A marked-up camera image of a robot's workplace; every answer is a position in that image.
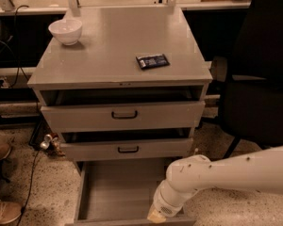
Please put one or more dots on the metal cans cluster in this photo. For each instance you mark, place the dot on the metal cans cluster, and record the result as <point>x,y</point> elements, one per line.
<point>51,145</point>

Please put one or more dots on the wall power outlet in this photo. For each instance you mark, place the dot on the wall power outlet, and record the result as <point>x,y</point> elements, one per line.
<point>4,83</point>

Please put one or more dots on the brown shoe near bottom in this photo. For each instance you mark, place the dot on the brown shoe near bottom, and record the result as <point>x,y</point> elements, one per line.
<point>9,211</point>

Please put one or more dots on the dark blue snack packet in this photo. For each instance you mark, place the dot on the dark blue snack packet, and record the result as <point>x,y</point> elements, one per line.
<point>153,61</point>

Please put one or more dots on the grey bottom drawer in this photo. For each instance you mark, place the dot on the grey bottom drawer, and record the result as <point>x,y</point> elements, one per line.
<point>120,193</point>

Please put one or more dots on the black office chair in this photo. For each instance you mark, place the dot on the black office chair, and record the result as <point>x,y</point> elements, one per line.
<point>251,100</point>

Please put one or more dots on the brown shoe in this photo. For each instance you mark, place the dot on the brown shoe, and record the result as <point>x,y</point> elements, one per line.
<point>9,211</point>
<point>4,150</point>

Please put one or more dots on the grey drawer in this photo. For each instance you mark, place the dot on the grey drawer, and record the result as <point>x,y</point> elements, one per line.
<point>117,117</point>
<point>120,193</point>
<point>127,149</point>

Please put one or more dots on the grey top drawer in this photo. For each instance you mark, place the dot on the grey top drawer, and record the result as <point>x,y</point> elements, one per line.
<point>117,117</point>

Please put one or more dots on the grey middle drawer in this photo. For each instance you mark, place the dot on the grey middle drawer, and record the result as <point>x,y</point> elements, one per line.
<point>127,149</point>

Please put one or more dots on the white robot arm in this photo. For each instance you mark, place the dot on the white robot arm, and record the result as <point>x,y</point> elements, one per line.
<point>260,171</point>

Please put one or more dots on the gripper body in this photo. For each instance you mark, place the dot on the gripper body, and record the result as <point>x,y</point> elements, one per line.
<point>164,205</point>

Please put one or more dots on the grey drawer cabinet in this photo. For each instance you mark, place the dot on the grey drawer cabinet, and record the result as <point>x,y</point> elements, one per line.
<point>101,69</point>

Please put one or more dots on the white bowl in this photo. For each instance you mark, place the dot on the white bowl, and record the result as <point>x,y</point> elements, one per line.
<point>66,31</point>

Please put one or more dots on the brown shoe upper left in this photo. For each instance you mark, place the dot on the brown shoe upper left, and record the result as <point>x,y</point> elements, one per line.
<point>4,150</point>

